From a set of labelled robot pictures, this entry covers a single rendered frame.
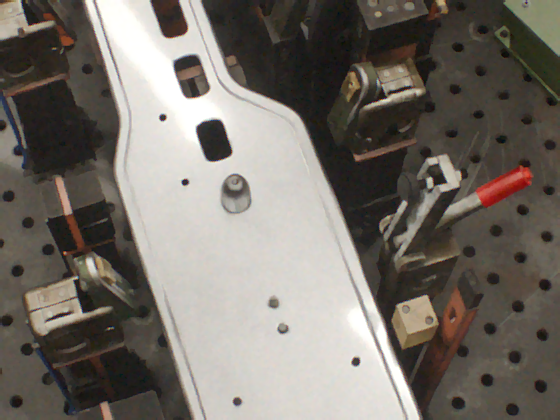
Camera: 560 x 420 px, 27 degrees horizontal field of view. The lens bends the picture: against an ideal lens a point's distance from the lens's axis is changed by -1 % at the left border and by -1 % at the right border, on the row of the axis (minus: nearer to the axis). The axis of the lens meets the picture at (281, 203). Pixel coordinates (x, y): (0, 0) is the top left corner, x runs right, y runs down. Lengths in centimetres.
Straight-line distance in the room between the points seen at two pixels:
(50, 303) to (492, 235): 67
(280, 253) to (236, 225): 6
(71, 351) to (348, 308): 30
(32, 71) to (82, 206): 21
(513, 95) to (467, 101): 7
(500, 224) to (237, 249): 49
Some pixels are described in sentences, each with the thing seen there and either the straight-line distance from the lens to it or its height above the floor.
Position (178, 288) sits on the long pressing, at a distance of 126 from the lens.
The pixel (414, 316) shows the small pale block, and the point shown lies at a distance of 119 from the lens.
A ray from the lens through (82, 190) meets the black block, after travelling 133.
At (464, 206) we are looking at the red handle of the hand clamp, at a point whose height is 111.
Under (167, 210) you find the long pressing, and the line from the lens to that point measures 130.
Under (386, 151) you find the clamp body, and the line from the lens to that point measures 138.
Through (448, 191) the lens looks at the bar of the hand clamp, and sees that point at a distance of 108.
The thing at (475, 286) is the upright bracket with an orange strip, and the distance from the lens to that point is 107.
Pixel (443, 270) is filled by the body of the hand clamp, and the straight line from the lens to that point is 127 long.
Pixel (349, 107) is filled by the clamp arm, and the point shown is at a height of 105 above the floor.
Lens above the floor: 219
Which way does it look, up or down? 67 degrees down
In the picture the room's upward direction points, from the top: 2 degrees clockwise
